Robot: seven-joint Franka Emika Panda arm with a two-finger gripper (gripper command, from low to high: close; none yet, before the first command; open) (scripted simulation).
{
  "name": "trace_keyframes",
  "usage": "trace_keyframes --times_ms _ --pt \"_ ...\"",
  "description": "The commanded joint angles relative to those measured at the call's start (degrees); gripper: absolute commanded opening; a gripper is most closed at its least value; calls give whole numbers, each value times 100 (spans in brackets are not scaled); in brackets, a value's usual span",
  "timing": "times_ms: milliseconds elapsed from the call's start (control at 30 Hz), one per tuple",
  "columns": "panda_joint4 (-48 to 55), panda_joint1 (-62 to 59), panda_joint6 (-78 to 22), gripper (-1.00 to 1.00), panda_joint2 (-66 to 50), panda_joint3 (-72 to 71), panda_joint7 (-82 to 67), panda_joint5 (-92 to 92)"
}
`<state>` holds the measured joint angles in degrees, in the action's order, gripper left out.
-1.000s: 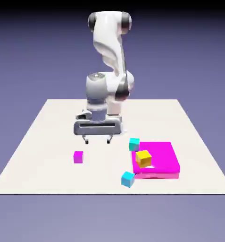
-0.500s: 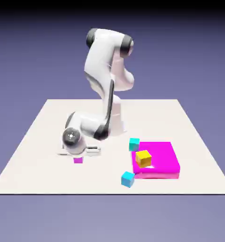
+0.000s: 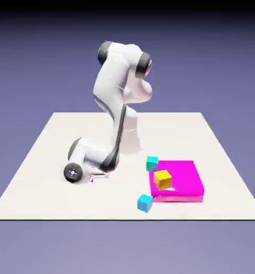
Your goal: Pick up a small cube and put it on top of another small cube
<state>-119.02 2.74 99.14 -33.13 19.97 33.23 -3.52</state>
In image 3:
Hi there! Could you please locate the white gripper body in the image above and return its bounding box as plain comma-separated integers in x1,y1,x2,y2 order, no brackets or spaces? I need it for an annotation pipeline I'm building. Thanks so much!
83,169,110,183

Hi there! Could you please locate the small blue cube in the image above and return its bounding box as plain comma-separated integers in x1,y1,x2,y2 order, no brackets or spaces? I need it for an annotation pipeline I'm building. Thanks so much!
137,193,153,213

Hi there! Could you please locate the small yellow cube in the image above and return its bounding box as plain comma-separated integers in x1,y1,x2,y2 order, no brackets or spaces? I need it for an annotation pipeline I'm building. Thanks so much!
153,170,173,191

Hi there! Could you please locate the small teal cube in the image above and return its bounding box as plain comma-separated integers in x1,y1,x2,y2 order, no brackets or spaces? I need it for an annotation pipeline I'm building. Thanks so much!
145,156,159,172

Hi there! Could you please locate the large magenta box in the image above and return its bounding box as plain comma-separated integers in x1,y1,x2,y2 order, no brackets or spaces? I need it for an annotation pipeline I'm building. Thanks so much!
149,160,205,203

